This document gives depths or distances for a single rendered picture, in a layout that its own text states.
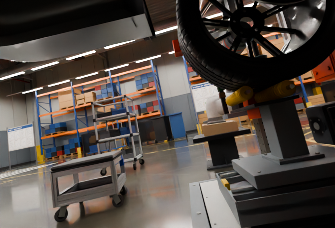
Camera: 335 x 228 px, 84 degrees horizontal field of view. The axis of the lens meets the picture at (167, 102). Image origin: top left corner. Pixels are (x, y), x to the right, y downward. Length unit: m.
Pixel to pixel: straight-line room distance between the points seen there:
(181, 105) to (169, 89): 1.32
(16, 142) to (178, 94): 8.57
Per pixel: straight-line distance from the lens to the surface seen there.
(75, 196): 1.42
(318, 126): 1.06
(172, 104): 11.79
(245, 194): 0.74
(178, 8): 0.84
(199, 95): 7.07
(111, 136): 2.67
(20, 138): 10.80
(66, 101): 13.67
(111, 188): 1.35
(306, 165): 0.79
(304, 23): 1.07
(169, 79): 12.09
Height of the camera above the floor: 0.43
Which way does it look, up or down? 8 degrees up
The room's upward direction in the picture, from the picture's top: 11 degrees counter-clockwise
